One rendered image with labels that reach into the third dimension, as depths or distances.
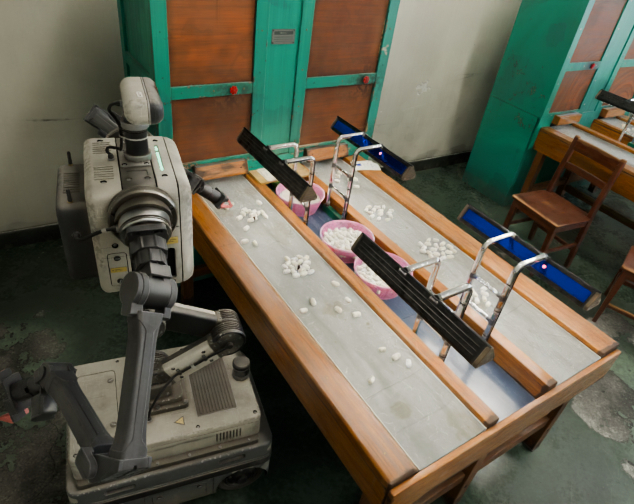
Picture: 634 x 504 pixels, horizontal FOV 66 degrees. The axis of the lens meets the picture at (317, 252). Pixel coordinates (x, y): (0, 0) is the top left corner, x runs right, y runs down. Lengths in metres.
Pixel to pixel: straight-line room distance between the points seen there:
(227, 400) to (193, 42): 1.56
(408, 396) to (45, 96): 2.55
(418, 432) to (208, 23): 1.90
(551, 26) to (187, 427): 3.75
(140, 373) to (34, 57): 2.36
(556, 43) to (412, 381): 3.17
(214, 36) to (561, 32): 2.74
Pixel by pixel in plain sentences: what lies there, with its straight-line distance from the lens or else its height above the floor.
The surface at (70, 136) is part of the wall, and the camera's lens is 3.40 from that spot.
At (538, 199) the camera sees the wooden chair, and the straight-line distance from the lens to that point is 4.00.
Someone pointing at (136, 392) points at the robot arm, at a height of 1.19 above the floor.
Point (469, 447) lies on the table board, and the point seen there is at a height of 0.74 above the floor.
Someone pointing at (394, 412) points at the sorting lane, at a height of 0.74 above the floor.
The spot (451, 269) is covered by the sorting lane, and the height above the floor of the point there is 0.74.
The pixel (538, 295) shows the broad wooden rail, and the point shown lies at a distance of 2.40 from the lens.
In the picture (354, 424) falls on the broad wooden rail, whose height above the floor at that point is 0.77.
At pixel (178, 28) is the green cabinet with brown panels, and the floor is 1.52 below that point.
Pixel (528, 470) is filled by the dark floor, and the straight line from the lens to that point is 2.75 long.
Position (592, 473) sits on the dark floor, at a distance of 2.92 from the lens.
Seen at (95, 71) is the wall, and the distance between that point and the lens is 3.29.
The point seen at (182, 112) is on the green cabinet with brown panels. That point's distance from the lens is 2.55.
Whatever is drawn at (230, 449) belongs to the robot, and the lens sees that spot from 2.04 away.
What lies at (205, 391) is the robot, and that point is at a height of 0.48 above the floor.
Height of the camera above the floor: 2.08
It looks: 36 degrees down
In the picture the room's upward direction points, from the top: 9 degrees clockwise
